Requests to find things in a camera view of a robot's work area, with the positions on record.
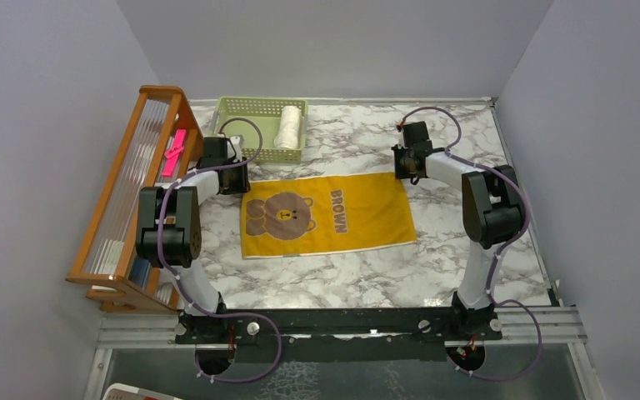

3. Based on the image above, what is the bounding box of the white towel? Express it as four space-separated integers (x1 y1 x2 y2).
274 105 303 150

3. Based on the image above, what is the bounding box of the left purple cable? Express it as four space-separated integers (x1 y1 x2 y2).
156 117 283 385

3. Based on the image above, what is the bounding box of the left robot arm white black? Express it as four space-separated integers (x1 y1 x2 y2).
135 136 250 343

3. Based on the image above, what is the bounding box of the pink plastic clip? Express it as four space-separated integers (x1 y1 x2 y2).
161 129 188 178

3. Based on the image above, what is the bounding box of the yellow towel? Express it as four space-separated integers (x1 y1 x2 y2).
240 172 417 259

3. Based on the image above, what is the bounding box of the wooden rack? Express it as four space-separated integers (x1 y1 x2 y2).
66 85 203 314

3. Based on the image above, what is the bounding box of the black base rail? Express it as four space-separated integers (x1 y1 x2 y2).
175 307 503 363

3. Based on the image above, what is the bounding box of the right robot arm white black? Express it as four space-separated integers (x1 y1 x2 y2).
392 122 528 339

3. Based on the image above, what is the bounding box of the green plastic basket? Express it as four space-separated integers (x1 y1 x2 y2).
210 96 308 164

